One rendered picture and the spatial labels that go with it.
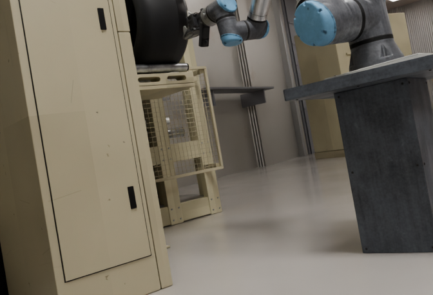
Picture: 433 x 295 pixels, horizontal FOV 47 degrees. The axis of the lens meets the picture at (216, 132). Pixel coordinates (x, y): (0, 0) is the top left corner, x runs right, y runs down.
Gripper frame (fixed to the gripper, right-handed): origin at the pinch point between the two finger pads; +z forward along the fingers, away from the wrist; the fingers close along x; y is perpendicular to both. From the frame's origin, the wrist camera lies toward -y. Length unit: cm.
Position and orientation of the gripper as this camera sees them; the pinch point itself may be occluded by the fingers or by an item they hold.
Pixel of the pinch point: (185, 38)
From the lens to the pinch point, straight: 252.6
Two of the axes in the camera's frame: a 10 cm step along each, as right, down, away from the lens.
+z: -5.8, 2.5, 7.7
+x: -7.7, 1.2, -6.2
